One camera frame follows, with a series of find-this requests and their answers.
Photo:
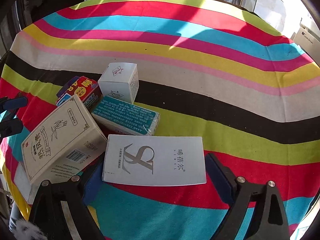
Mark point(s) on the champagne washing machine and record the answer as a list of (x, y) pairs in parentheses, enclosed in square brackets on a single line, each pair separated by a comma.
[(307, 37)]

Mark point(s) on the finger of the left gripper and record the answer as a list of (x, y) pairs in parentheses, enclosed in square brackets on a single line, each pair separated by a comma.
[(10, 104), (10, 127)]

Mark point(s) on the teal toothpaste box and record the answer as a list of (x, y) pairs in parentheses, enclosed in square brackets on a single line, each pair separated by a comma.
[(125, 118)]

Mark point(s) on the white cube box red logo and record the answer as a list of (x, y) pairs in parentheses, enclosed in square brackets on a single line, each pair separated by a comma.
[(120, 81)]

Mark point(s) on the cream box with gold frame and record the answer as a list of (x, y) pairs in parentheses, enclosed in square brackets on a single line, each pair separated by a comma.
[(63, 144)]

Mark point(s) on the striped colourful tablecloth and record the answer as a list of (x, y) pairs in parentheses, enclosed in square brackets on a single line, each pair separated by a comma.
[(210, 69)]

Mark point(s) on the grey fluffy microphone cover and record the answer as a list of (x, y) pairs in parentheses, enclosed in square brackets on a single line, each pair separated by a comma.
[(25, 230)]

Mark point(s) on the dark blue small box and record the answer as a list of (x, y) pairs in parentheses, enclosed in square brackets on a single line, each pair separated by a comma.
[(66, 86)]

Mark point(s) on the small white cube box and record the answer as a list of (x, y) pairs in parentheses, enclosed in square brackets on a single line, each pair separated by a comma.
[(27, 190)]

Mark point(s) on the tall white narrow box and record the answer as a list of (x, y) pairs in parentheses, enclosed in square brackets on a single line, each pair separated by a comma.
[(154, 161)]

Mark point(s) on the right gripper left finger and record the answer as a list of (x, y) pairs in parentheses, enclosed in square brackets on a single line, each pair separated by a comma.
[(59, 210)]

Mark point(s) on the red and yellow small box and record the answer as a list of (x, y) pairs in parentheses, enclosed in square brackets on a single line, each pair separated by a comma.
[(86, 89)]

